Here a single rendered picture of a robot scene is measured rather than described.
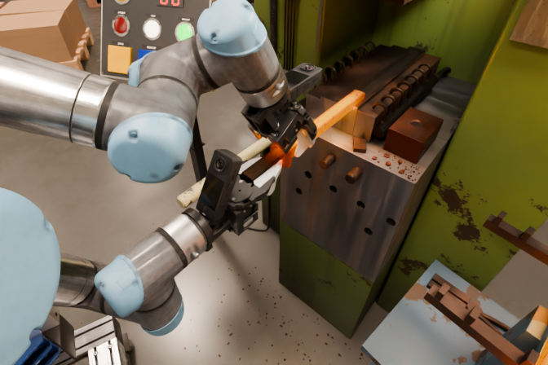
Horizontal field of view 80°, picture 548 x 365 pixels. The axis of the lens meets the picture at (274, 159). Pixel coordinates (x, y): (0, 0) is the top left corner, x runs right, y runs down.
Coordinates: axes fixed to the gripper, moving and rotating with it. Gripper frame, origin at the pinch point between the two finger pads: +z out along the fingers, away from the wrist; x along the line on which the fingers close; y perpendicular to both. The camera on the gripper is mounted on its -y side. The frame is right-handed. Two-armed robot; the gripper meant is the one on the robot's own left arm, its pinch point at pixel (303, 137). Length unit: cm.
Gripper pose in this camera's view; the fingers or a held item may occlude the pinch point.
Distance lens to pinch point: 70.1
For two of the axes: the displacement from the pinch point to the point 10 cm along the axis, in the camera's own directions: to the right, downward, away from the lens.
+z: 3.2, 4.0, 8.6
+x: 7.6, 4.3, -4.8
